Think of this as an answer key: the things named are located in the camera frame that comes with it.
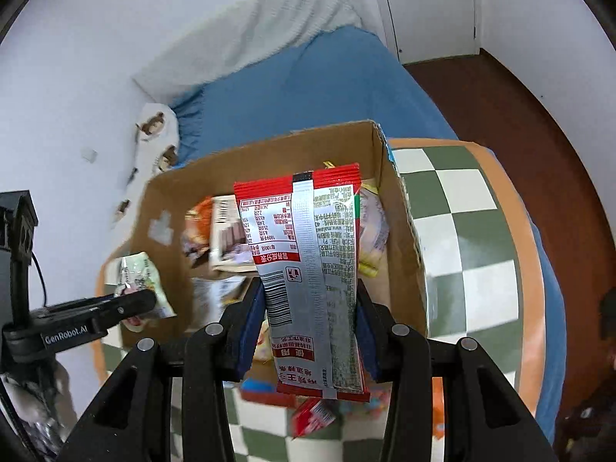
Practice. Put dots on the small red snack packet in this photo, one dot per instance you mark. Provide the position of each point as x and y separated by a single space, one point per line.
313 418

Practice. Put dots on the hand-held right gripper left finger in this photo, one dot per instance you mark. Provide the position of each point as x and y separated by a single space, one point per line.
250 332

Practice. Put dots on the long red snack packet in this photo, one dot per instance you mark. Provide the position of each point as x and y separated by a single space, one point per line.
298 250

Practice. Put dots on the grey textured pillow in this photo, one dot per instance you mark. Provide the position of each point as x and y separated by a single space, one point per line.
250 33

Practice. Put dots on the white wall socket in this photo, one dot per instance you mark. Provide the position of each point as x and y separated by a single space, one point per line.
89 155

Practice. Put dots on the yellow pink snack packet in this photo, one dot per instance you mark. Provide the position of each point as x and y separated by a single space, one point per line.
373 236

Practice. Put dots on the green checkered mat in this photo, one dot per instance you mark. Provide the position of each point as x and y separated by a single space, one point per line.
471 260

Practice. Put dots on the dark floor object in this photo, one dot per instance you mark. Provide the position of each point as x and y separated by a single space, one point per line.
587 418

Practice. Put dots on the silver snack packet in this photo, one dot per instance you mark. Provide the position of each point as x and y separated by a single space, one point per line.
216 293

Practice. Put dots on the crinkled plastic bag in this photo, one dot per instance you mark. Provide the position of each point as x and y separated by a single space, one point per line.
33 409

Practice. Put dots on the yellow noodle packet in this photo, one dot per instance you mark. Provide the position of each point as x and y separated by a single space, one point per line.
263 341

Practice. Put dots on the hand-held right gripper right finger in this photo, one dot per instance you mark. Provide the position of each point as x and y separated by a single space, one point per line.
366 346

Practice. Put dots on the bear print pillow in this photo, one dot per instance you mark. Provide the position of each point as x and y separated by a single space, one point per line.
147 154

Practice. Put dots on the white wafer packet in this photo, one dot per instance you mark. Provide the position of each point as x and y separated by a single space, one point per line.
231 245

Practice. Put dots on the small white panda packet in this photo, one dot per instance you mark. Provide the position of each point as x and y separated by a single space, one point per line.
142 274

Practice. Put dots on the colourful candy bag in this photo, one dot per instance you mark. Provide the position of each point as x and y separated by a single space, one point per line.
370 404

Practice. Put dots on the white door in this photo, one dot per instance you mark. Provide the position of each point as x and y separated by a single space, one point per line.
428 5

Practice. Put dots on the cardboard box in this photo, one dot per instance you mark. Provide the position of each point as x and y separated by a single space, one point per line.
269 154

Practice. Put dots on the orange panda snack packet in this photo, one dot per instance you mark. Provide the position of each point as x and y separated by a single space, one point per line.
197 231

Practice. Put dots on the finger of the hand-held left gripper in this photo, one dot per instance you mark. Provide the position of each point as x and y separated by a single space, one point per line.
130 305

